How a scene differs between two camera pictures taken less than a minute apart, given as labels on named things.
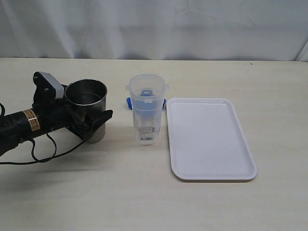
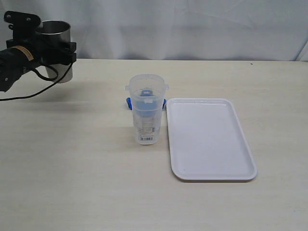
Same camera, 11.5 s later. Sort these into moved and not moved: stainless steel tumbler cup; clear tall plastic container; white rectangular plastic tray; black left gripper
Moved: stainless steel tumbler cup; black left gripper
Not moved: white rectangular plastic tray; clear tall plastic container
